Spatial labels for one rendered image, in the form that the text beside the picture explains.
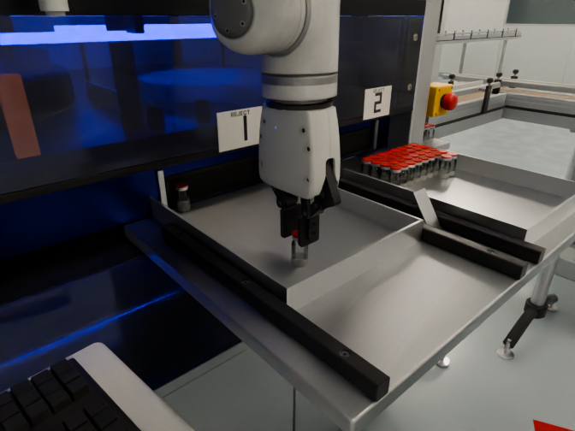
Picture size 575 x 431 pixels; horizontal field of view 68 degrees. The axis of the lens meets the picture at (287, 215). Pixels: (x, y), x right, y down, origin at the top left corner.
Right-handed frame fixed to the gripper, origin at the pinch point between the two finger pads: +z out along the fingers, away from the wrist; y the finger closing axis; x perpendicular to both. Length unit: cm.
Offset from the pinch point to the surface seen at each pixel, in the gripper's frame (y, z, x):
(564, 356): 8, 94, 129
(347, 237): -0.8, 5.7, 10.4
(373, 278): 8.4, 6.2, 4.9
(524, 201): 10.5, 5.8, 44.3
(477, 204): 5.9, 5.8, 36.6
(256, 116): -18.7, -10.0, 7.8
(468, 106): -30, 1, 100
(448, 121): -30, 4, 89
